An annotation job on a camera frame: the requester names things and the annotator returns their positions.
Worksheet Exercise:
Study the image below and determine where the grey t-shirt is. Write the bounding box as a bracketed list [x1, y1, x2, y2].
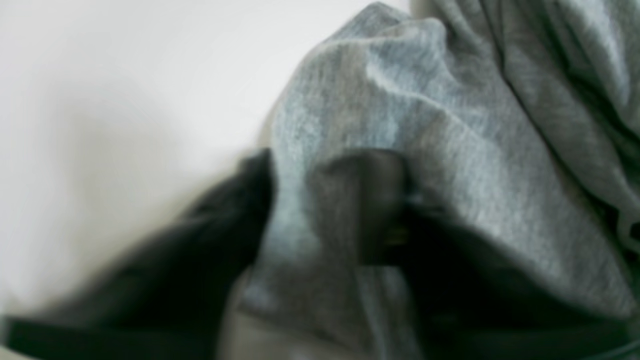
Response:
[240, 0, 639, 360]

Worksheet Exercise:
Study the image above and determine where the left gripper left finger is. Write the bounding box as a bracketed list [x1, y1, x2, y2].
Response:
[1, 148, 274, 360]

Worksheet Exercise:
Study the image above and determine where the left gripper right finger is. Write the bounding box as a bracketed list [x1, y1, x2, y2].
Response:
[360, 150, 640, 360]

